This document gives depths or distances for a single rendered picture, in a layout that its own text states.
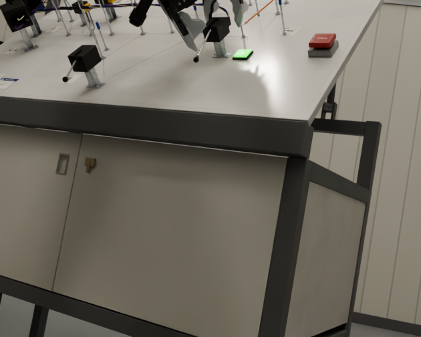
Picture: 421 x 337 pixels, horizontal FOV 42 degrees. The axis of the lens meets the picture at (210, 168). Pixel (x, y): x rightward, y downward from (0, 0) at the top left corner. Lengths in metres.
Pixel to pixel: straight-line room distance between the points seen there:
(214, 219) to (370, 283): 3.35
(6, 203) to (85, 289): 0.35
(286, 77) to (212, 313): 0.53
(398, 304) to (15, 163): 3.46
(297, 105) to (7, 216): 0.83
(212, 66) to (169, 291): 0.55
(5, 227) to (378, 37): 3.67
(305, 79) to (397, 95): 3.37
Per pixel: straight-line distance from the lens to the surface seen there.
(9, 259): 1.54
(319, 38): 1.32
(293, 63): 1.30
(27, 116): 1.50
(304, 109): 1.12
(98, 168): 1.36
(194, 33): 1.27
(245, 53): 1.37
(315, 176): 1.16
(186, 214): 1.20
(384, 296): 4.48
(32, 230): 1.48
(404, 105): 4.57
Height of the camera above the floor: 0.67
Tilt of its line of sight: 4 degrees up
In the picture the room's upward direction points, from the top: 10 degrees clockwise
